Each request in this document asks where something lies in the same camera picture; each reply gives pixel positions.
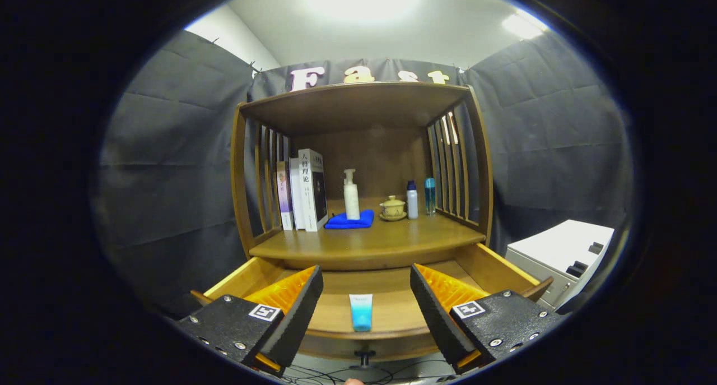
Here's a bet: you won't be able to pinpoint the thick white and black book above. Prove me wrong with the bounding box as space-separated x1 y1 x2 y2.
297 148 329 232

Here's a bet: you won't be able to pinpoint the black floor cables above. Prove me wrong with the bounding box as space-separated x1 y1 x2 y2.
280 360 465 385

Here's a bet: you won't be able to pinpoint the blue folded cloth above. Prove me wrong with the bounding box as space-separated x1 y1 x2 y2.
324 209 375 230

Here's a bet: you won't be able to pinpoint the white pump bottle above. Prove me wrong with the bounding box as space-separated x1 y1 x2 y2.
343 168 361 221

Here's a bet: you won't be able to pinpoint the purple spine book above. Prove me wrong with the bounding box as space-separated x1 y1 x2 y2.
276 161 294 231

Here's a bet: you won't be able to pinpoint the wooden countertop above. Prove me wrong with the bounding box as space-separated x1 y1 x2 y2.
249 197 487 271

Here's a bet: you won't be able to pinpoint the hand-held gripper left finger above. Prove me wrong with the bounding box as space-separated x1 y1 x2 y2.
176 265 324 377

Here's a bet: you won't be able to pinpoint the beige lidded teacup with saucer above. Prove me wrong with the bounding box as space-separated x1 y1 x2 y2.
379 195 407 222

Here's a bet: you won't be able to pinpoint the white filing cabinet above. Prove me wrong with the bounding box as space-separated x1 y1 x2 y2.
505 220 615 311

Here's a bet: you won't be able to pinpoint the wooden drawer with black knob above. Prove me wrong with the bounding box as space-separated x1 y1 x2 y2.
190 242 554 370

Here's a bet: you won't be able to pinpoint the wooden slatted cabinet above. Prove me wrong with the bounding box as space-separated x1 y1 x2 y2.
231 81 495 273

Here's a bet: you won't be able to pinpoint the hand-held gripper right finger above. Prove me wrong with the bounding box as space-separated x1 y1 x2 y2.
410 263 566 375

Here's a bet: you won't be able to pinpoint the blue and white cosmetic tube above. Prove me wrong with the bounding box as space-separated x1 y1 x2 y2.
348 294 374 332

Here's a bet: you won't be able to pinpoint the small ceiling light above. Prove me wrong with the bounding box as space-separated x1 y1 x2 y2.
501 12 547 40

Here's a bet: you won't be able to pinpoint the thin white book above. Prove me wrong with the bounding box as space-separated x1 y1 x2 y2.
288 157 306 230

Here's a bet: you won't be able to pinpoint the black backdrop cloth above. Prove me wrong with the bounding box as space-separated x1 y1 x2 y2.
92 29 636 318

